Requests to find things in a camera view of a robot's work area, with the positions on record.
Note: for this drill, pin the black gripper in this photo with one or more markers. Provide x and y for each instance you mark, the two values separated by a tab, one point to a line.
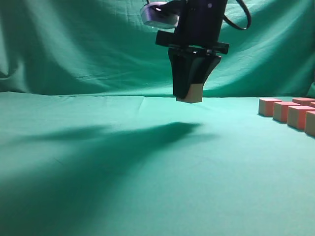
199	24

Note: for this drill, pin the green backdrop cloth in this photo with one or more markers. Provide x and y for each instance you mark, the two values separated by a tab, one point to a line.
101	47

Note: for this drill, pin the pink wooden cube rear column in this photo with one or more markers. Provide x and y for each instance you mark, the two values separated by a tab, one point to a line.
304	101

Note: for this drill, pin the green table cloth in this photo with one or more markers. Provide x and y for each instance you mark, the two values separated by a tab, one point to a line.
137	166

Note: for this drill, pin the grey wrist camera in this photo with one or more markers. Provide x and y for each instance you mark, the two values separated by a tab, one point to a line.
161	14

